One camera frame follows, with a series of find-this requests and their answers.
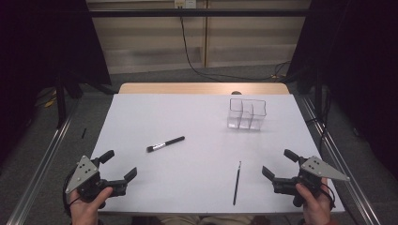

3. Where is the clear acrylic organizer box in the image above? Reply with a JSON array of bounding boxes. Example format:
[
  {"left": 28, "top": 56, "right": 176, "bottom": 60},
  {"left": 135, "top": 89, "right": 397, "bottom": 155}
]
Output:
[{"left": 226, "top": 97, "right": 268, "bottom": 131}]

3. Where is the black wall cable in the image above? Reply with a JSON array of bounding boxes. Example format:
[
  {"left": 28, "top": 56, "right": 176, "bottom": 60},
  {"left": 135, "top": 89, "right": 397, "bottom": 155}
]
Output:
[{"left": 178, "top": 7, "right": 292, "bottom": 83}]

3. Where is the thick black makeup brush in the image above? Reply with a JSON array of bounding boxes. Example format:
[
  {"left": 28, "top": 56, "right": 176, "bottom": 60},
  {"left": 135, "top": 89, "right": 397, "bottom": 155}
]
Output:
[{"left": 145, "top": 135, "right": 186, "bottom": 154}]

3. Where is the left hand-held gripper cable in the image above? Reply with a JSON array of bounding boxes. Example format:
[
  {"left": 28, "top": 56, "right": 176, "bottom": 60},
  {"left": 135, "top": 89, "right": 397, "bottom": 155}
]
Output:
[{"left": 62, "top": 167, "right": 79, "bottom": 218}]

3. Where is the wooden table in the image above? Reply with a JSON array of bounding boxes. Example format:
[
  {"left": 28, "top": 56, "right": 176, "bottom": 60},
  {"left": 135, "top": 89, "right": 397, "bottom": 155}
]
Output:
[{"left": 117, "top": 82, "right": 290, "bottom": 96}]

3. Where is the thin black makeup brush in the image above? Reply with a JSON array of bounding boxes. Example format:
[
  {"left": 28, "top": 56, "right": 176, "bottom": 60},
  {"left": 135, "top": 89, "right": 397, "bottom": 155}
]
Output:
[{"left": 232, "top": 160, "right": 242, "bottom": 206}]

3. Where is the black stand post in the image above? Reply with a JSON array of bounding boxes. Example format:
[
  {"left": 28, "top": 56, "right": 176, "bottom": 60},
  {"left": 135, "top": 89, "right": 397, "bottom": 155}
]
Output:
[
  {"left": 314, "top": 65, "right": 323, "bottom": 116},
  {"left": 54, "top": 71, "right": 69, "bottom": 129}
]

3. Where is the person's right hand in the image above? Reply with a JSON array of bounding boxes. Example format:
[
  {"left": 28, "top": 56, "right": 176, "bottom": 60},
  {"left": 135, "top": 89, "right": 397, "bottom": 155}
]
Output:
[{"left": 295, "top": 177, "right": 332, "bottom": 225}]

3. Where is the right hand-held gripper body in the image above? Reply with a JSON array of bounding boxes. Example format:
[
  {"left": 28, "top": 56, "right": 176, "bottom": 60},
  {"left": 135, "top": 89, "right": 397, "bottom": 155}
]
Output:
[{"left": 271, "top": 155, "right": 351, "bottom": 208}]

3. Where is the black horizontal bar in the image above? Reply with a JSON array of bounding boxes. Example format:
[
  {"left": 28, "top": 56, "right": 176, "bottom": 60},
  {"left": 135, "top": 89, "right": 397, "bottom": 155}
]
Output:
[{"left": 88, "top": 8, "right": 311, "bottom": 18}]

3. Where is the white wall socket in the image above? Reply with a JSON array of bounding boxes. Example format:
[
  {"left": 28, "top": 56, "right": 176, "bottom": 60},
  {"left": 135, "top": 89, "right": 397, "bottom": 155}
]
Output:
[{"left": 174, "top": 0, "right": 197, "bottom": 9}]

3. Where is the hand-held gripper cable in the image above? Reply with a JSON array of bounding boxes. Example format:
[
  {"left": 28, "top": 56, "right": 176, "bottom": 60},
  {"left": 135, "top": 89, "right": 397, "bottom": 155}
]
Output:
[
  {"left": 62, "top": 167, "right": 79, "bottom": 218},
  {"left": 320, "top": 182, "right": 336, "bottom": 210}
]

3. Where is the metal floor rail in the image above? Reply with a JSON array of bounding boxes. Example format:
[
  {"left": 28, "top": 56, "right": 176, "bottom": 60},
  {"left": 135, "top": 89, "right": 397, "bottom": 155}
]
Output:
[
  {"left": 299, "top": 95, "right": 381, "bottom": 225},
  {"left": 6, "top": 102, "right": 79, "bottom": 225}
]

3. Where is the white table board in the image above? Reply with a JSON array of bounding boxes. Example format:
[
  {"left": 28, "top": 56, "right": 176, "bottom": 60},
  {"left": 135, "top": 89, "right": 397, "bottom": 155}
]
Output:
[{"left": 90, "top": 93, "right": 345, "bottom": 215}]

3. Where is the right hand-held gripper cable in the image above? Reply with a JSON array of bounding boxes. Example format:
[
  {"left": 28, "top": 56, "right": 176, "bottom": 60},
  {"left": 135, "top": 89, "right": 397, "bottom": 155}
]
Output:
[{"left": 320, "top": 182, "right": 336, "bottom": 210}]

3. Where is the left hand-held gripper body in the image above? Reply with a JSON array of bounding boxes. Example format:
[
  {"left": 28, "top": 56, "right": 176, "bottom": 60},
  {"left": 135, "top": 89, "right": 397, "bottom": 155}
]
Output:
[{"left": 64, "top": 155, "right": 129, "bottom": 210}]

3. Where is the small yellow object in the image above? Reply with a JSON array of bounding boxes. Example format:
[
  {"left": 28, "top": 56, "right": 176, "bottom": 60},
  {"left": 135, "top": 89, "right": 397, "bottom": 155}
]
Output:
[{"left": 43, "top": 97, "right": 59, "bottom": 109}]

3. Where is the black curtain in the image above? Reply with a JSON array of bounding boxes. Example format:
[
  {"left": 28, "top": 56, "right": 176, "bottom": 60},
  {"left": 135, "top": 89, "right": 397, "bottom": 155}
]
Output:
[
  {"left": 285, "top": 0, "right": 398, "bottom": 179},
  {"left": 0, "top": 0, "right": 112, "bottom": 163}
]

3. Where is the person's left hand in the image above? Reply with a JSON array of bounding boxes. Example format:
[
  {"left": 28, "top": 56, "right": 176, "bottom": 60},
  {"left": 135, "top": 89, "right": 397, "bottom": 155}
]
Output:
[{"left": 69, "top": 187, "right": 114, "bottom": 225}]

